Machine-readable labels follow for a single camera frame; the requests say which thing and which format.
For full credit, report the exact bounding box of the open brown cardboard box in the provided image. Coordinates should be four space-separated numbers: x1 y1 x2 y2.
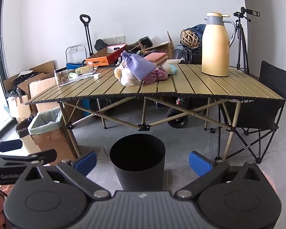
138 31 175 59

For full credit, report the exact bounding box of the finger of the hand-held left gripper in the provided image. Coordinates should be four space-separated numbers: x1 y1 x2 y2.
0 149 58 167
0 139 23 153

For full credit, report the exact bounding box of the small yellow cardboard box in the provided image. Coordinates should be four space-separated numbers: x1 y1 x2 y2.
75 65 96 75

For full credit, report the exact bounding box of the orange cardboard tray box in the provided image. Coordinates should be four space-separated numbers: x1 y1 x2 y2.
85 44 128 66

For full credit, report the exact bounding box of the blue cloth bag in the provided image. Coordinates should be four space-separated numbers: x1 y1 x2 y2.
187 24 206 46

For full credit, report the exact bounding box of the printed paper leaflet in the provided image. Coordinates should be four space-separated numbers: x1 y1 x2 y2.
69 73 96 78

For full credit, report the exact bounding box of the black bag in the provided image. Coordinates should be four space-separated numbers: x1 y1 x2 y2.
95 39 110 52

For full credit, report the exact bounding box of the cream cloth bundle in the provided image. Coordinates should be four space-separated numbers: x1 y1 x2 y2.
160 61 173 73

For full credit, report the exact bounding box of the black round waste bin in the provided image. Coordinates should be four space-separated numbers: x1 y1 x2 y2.
110 134 166 192

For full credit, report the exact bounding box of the chrome tube frame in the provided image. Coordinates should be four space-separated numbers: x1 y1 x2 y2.
65 45 87 64

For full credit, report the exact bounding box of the mauve satin cloth bundle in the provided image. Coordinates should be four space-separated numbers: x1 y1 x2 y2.
143 70 159 84
155 67 168 80

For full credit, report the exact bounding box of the black camera tripod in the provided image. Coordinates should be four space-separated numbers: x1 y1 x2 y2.
229 7 261 75

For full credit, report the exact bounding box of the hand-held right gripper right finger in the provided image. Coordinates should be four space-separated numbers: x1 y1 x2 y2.
174 151 265 199

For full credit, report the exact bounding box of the grey blue water bottle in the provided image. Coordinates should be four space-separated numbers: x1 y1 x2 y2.
175 44 185 60

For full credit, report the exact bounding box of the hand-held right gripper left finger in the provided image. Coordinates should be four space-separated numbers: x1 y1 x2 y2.
21 151 111 200

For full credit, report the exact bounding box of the large open cardboard box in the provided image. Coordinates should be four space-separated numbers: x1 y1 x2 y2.
3 60 56 93

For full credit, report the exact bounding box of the plain brown cardboard box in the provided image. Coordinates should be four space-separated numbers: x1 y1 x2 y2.
29 77 58 99

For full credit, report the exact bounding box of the wicker ball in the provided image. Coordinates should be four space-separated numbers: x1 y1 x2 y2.
180 29 201 49

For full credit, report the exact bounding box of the blue storage box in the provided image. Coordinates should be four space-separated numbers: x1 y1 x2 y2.
82 99 97 115

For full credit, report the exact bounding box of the pink box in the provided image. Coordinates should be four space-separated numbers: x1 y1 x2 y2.
144 52 168 66

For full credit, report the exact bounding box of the cardboard box with liner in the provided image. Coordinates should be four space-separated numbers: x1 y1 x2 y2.
28 107 78 159

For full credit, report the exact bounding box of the pale pink fluffy plush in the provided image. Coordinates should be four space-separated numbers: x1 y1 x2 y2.
120 68 136 87

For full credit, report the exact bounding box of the black folding chair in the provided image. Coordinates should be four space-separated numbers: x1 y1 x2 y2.
211 61 286 164

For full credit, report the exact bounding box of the white cardboard box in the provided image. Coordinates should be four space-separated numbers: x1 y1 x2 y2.
7 95 30 122

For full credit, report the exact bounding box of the green plastic bag liner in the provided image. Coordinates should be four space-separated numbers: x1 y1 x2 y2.
28 107 63 135

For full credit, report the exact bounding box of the purple drawstring pouch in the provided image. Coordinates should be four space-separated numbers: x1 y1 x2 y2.
120 51 157 81

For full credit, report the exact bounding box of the yellow fluffy plush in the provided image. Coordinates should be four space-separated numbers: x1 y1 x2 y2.
114 66 124 80

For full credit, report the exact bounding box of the yellow thermos jug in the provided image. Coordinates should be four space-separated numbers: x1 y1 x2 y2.
201 12 236 77

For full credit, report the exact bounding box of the black bag lined bin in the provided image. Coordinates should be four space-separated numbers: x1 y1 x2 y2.
15 116 35 139

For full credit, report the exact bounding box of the clear jar of brown cubes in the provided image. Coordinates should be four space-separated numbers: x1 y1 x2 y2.
54 69 69 86

